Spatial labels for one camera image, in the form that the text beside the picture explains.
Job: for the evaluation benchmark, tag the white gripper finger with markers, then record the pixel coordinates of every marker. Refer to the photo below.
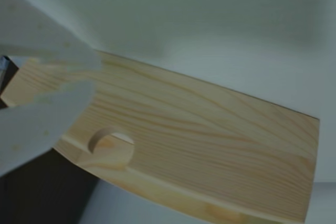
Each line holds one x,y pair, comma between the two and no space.
39,35
39,121

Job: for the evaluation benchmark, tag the light wooden box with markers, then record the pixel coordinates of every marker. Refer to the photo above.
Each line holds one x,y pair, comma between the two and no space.
197,134

